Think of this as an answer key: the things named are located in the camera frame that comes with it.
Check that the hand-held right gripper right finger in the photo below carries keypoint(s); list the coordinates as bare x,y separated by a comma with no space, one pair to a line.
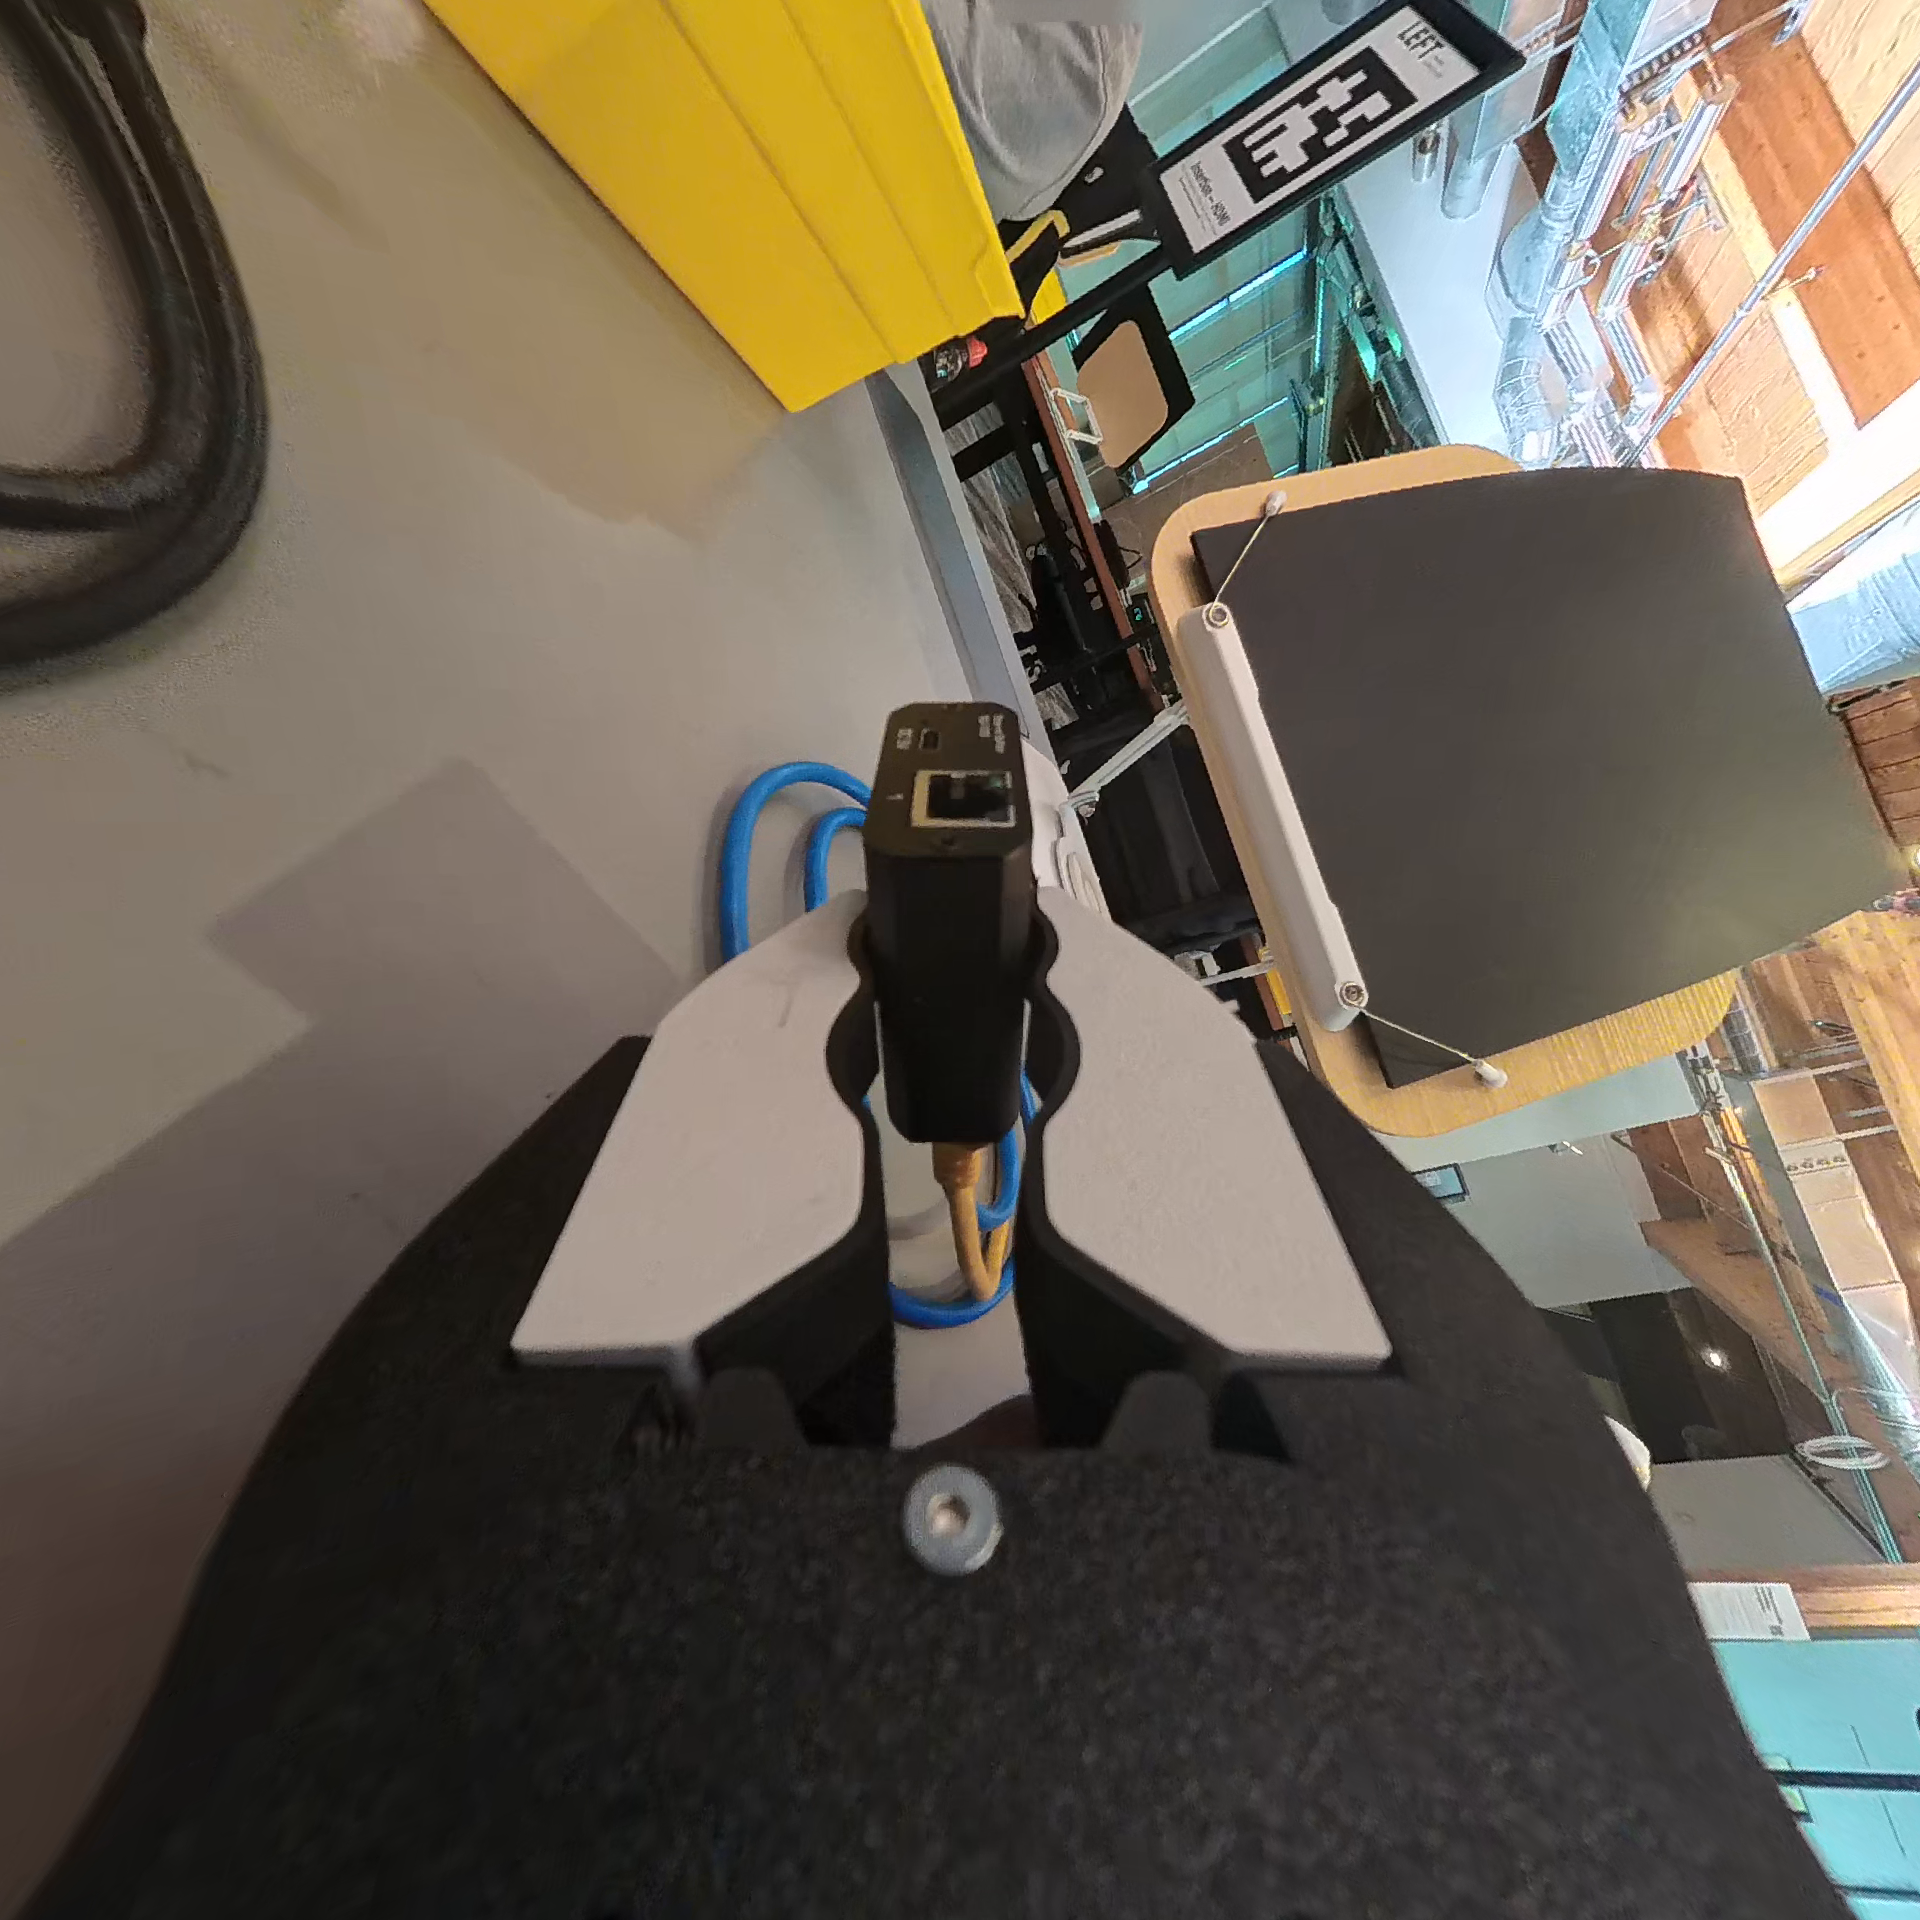
1217,1201

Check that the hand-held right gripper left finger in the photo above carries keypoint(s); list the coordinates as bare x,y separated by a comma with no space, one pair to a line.
707,1201

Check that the black ethernet port adapter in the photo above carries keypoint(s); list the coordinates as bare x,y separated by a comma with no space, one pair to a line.
960,962

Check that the yellow plastic bin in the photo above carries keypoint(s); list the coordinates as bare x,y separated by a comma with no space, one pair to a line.
750,182

